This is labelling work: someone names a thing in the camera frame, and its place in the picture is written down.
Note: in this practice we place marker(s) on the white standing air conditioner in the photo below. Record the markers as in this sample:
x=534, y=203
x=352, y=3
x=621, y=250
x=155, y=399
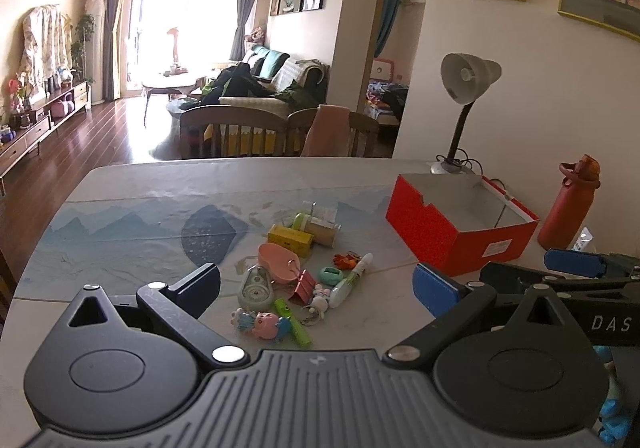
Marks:
x=96, y=42

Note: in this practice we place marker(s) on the red potted flowers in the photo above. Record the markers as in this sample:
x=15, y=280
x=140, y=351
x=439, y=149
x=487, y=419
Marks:
x=15, y=90

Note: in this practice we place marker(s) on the green highlighter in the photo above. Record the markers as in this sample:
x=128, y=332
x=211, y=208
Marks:
x=292, y=323

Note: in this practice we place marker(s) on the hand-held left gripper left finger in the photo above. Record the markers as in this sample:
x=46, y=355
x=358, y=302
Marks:
x=200, y=285

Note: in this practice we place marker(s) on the grey curtain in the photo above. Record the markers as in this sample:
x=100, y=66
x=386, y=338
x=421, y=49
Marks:
x=247, y=2
x=114, y=27

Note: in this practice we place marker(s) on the white green glue pen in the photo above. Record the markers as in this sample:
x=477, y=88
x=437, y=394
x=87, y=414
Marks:
x=350, y=280

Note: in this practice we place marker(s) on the wooden chair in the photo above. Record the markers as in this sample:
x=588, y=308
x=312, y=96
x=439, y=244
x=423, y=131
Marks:
x=225, y=120
x=362, y=127

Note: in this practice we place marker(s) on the orange toy figure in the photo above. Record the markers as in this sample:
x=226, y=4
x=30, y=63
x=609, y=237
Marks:
x=346, y=260

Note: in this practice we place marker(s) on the white blue printed packet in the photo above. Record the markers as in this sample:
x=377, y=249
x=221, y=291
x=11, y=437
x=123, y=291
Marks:
x=585, y=239

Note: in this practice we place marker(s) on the hanging floral clothes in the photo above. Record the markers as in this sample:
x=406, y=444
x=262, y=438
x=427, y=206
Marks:
x=42, y=47

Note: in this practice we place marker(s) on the white box with red trim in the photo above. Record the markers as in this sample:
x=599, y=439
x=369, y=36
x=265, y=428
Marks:
x=435, y=238

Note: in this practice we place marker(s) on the sofa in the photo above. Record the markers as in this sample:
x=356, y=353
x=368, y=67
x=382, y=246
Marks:
x=250, y=102

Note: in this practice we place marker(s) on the blue printed table mat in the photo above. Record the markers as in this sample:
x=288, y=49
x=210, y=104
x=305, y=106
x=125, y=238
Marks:
x=125, y=228

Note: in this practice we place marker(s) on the grey desk lamp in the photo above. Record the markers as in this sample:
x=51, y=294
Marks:
x=467, y=77

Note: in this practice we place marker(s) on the pink binder clip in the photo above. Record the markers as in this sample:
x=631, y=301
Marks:
x=299, y=292
x=310, y=280

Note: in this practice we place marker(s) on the green potted plant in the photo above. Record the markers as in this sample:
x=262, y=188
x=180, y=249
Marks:
x=82, y=42

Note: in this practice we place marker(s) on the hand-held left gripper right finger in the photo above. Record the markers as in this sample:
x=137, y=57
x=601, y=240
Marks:
x=435, y=290

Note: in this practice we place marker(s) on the green lid jar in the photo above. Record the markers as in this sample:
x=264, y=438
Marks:
x=320, y=231

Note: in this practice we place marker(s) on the blue bedroom curtain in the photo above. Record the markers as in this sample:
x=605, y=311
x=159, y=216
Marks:
x=390, y=17

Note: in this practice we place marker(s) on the small yellow box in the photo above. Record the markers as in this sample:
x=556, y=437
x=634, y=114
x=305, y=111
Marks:
x=290, y=239

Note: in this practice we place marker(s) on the red water bottle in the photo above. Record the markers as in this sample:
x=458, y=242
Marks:
x=562, y=213

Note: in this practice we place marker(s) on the plush toy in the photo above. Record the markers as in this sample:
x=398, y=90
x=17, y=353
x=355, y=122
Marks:
x=256, y=35

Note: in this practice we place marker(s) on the teal pencil sharpener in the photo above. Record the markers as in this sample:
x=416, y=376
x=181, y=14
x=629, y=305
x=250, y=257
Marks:
x=331, y=275

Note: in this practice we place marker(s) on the pink cloth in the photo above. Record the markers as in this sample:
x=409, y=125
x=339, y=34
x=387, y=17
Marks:
x=325, y=127

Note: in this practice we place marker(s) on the teal cushion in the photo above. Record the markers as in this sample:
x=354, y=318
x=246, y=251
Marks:
x=272, y=62

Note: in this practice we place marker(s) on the coffee table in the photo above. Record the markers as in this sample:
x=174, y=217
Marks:
x=170, y=82

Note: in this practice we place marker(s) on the dark clothes pile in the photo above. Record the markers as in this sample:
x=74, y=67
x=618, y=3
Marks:
x=235, y=82

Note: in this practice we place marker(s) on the wooden TV cabinet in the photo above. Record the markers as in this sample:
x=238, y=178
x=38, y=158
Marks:
x=30, y=127

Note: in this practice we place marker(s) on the bed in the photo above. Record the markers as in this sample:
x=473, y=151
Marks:
x=385, y=102

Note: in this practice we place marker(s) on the person's right forearm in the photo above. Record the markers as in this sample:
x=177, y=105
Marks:
x=612, y=408

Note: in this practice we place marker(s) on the plaid blanket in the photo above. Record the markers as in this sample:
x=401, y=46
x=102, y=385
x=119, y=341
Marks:
x=300, y=72

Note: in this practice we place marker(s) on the white green correction tape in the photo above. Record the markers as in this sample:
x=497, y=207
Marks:
x=255, y=288

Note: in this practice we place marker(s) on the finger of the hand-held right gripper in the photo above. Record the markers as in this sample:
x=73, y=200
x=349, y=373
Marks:
x=515, y=278
x=575, y=263

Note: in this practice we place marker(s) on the clear bottle silver lid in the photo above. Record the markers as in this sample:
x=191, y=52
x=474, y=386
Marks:
x=325, y=213

